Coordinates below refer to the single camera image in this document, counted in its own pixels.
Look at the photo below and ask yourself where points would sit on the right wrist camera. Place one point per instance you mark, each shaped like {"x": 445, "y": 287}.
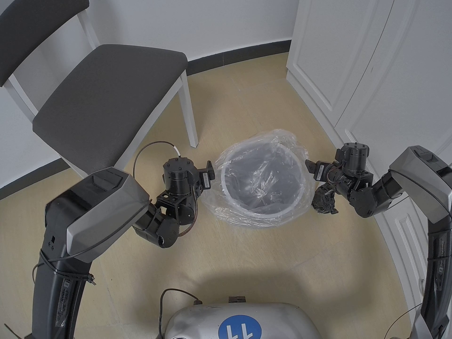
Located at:
{"x": 338, "y": 157}

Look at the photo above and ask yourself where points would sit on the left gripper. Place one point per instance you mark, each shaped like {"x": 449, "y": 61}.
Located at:
{"x": 204, "y": 182}

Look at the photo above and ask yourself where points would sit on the white chair grey seat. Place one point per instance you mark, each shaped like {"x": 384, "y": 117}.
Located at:
{"x": 106, "y": 83}

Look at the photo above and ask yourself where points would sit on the clear plastic bag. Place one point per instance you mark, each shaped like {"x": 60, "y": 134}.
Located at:
{"x": 226, "y": 214}

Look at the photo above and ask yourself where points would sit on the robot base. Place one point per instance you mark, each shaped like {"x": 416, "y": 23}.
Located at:
{"x": 197, "y": 323}

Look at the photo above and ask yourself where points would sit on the black plastic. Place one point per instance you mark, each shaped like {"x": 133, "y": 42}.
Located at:
{"x": 323, "y": 203}

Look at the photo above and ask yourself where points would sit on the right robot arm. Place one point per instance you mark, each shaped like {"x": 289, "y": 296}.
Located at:
{"x": 416, "y": 178}

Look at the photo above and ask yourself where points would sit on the white wardrobe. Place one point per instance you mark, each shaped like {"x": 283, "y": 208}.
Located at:
{"x": 353, "y": 48}

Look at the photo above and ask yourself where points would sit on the white trash bin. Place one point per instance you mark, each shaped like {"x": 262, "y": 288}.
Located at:
{"x": 265, "y": 219}

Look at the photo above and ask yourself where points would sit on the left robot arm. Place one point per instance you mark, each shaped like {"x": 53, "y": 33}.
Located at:
{"x": 102, "y": 207}

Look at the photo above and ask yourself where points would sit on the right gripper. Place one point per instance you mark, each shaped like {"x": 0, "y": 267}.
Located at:
{"x": 330, "y": 175}

